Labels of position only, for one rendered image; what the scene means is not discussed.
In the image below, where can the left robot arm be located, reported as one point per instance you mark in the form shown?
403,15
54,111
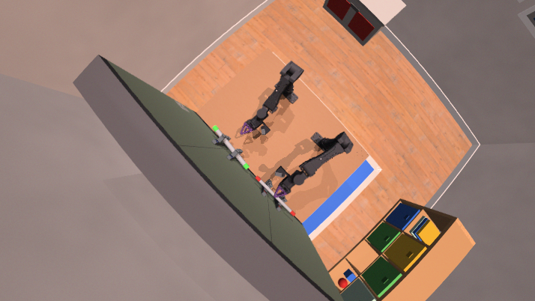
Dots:
330,147

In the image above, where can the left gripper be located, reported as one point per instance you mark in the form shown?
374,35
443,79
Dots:
281,187

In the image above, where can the white bar with green ends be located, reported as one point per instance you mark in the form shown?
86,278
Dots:
230,147

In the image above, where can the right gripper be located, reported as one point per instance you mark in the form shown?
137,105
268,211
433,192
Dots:
248,124

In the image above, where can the white bar with red end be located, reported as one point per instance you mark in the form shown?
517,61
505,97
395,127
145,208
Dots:
272,193

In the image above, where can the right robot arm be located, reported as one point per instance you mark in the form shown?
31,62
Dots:
285,83

